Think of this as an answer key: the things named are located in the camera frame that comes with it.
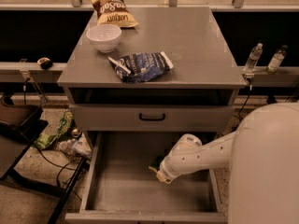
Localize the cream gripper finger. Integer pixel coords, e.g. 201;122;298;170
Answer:
156;171;171;185

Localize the black power adapter cable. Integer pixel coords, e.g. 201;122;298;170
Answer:
233;77;254;123

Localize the black yellow tape measure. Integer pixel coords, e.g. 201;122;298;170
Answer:
37;57;53;70

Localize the yellow brown chip bag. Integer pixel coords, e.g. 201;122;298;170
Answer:
90;0;138;28

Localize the black drawer handle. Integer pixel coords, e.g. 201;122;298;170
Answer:
138;113;166;121

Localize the black side cart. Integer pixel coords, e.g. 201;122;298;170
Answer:
0;95;87;224

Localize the clear plastic water bottle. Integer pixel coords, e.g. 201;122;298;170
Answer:
243;43;263;72

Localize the blue crumpled chip bag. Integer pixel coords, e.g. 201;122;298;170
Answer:
108;51;174;83

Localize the open grey bottom drawer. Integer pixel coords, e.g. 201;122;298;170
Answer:
65;132;227;224

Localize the grey drawer cabinet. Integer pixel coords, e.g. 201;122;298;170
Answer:
57;6;248;224

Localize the white ceramic bowl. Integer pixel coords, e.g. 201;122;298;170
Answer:
86;24;121;53

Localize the green snack bag on floor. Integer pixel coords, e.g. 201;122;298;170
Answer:
33;111;73;150

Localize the closed grey upper drawer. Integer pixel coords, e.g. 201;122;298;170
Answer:
70;104;234;133

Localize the clear plastic wrapper on floor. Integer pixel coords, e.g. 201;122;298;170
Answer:
58;137;92;160

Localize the green yellow sponge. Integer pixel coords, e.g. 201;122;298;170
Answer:
149;156;164;172

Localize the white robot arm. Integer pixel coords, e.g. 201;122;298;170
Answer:
157;103;299;224

